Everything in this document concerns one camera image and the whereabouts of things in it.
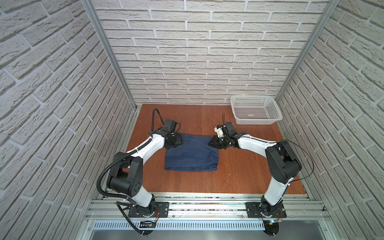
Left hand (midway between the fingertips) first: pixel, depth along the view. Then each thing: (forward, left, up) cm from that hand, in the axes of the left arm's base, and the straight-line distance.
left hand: (179, 139), depth 91 cm
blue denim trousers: (-7, -10, -7) cm, 14 cm away
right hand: (-2, -19, -2) cm, 19 cm away
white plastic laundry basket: (+26, -56, 0) cm, 62 cm away
